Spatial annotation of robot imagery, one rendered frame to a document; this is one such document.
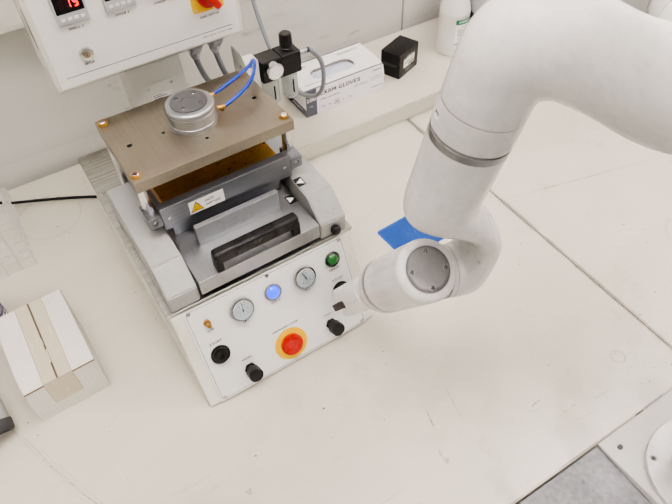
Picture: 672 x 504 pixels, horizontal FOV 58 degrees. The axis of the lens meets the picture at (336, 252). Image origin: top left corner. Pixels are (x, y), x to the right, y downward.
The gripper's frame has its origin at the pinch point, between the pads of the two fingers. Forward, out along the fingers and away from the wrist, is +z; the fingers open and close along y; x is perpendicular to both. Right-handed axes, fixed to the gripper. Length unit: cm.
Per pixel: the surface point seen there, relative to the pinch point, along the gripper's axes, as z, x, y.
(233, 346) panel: 2.9, -2.1, 21.7
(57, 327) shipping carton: 14, -19, 45
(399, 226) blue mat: 17.3, -7.5, -22.8
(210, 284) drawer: -4.3, -12.6, 21.3
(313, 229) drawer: -5.2, -13.2, 2.3
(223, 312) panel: -0.5, -7.9, 21.0
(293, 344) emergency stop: 4.5, 2.6, 12.2
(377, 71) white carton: 31, -45, -44
